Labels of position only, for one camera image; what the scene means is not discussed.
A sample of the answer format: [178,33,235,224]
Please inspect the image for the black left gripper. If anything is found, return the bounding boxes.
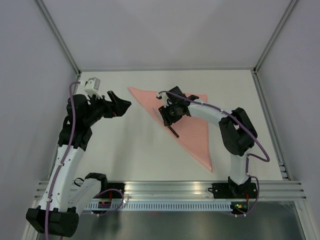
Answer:
[84,91,131,126]

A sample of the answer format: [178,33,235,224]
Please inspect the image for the steel knife dark handle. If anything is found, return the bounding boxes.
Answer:
[155,109,180,139]

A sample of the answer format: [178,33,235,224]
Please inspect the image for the pink cloth napkin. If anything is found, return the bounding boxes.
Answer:
[128,86,213,173]

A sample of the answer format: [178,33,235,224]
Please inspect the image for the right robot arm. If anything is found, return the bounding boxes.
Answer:
[156,86,258,199]

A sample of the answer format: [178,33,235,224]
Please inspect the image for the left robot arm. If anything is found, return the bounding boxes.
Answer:
[26,90,132,239]

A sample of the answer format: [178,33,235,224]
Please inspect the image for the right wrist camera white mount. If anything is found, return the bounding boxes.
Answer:
[156,92,169,108]

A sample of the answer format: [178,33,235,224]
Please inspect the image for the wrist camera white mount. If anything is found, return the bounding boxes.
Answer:
[80,77,102,99]
[156,92,169,108]

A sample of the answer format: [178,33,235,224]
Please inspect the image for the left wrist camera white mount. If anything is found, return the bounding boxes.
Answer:
[80,77,102,99]

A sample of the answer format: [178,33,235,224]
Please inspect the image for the right aluminium frame post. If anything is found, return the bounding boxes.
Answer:
[252,0,301,74]

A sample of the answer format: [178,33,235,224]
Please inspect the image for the aluminium frame post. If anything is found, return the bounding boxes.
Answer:
[34,0,81,76]
[252,0,301,74]

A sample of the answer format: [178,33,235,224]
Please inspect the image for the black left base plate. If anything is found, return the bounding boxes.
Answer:
[103,182,125,200]

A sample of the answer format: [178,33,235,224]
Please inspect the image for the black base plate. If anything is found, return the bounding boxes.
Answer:
[103,182,125,200]
[207,182,258,199]

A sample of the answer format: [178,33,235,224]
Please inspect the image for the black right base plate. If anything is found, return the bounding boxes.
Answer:
[207,182,258,199]

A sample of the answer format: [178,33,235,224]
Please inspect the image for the white slotted cable duct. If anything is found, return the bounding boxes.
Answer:
[82,201,233,212]

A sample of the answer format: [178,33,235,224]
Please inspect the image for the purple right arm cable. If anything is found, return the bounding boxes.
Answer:
[158,90,271,218]

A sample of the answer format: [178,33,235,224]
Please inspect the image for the left aluminium frame post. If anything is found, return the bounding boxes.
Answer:
[34,0,81,76]

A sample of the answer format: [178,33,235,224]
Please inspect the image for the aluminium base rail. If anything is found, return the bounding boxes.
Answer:
[34,180,307,201]

